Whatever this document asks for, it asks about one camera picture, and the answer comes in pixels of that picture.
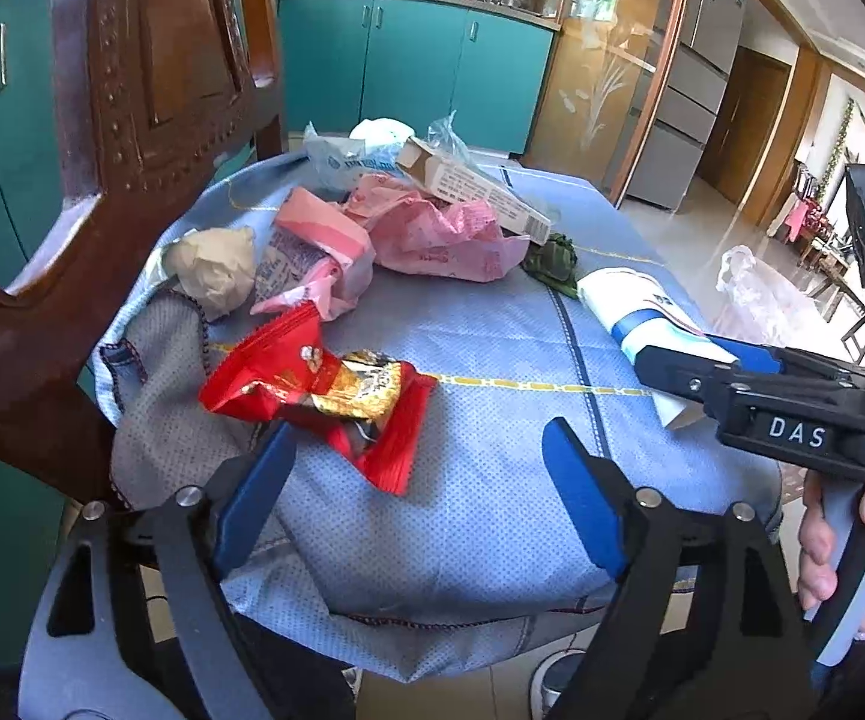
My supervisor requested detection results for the light blue plastic bag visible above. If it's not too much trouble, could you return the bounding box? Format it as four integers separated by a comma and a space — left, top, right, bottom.
303, 118, 420, 192

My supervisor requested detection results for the teal kitchen base cabinet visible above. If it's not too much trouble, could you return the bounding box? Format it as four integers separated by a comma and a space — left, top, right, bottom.
0, 0, 103, 672
274, 0, 562, 160

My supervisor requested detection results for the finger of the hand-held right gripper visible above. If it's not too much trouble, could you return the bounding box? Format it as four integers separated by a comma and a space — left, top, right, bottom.
633, 343, 741, 410
701, 332, 865, 389

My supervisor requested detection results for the crumpled white paper ball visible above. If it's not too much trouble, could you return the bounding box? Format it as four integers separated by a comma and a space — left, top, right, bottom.
166, 227, 258, 320

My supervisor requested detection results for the clear plastic bag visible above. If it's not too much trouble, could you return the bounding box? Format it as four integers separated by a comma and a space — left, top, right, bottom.
424, 112, 512, 188

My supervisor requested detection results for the person's right hand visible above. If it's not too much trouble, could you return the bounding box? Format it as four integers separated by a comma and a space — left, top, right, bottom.
798, 476, 865, 642

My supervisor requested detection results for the white blue toothpaste box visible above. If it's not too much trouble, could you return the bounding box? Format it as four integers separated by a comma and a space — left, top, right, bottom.
576, 266, 735, 432

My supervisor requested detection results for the translucent basket liner bag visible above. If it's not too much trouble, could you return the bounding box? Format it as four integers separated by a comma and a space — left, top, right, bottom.
716, 244, 865, 370

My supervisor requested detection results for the red gold snack wrapper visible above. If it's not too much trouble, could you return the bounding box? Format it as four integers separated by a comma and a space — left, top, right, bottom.
199, 300, 439, 497

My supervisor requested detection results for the pink plastic bag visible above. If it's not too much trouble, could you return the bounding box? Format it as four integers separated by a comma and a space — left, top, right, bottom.
342, 172, 532, 284

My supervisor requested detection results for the silver refrigerator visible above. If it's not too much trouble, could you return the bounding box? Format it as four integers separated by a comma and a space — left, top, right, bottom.
623, 0, 753, 212

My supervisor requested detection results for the glass sliding door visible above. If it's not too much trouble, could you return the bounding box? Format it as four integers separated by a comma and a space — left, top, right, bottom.
529, 0, 698, 202

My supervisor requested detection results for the red wooden armchair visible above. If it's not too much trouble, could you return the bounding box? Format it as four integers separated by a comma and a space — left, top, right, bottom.
781, 165, 840, 245

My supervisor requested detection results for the long cardboard box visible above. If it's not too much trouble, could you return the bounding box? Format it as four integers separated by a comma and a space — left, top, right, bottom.
394, 136, 555, 245

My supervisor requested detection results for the carved wooden chair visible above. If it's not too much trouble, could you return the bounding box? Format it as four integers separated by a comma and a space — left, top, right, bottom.
0, 0, 287, 512

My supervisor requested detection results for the wooden room door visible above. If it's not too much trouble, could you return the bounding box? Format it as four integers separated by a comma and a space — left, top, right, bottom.
698, 45, 795, 205

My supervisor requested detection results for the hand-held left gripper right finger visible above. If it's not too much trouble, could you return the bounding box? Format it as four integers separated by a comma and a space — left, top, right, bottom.
541, 416, 824, 720

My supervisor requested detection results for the blue quilted cloth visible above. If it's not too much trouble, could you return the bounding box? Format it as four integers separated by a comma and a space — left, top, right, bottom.
91, 150, 786, 683

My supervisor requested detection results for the green wall garland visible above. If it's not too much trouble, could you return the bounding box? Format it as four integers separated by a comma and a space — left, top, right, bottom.
821, 97, 855, 200

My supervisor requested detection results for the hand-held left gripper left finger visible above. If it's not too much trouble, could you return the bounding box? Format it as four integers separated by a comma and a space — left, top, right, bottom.
23, 420, 358, 720

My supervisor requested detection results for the pink snack packet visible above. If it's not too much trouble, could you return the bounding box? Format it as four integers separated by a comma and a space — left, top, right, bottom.
252, 187, 377, 322

